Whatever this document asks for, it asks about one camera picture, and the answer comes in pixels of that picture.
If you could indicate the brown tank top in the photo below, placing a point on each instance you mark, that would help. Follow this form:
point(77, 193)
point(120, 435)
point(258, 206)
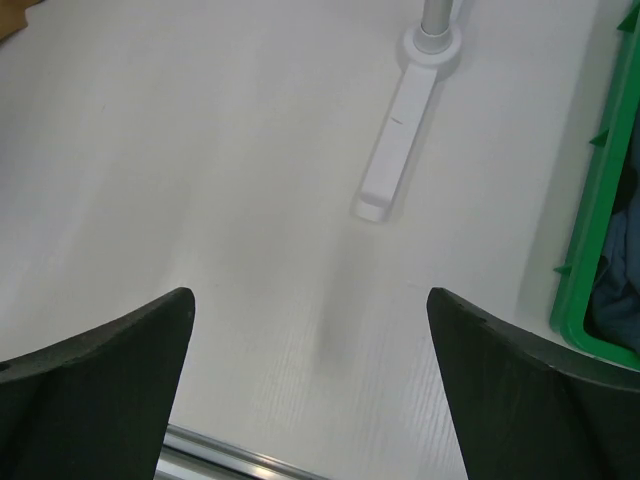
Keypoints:
point(12, 17)

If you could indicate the blue grey garment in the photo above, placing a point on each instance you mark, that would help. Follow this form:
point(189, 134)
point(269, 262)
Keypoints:
point(615, 295)

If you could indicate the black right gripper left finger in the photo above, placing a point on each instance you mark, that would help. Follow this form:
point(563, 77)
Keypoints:
point(97, 405)

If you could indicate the aluminium rail frame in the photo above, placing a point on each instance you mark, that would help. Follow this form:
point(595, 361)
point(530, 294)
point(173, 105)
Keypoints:
point(188, 455)

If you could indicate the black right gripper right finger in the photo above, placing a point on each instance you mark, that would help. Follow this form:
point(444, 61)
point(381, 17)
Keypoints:
point(524, 407)

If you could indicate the white clothes rack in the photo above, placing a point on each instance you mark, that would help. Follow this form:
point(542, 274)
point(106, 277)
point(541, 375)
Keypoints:
point(429, 53)

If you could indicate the green plastic bin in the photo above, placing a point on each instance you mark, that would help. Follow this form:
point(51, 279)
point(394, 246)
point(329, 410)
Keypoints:
point(577, 273)

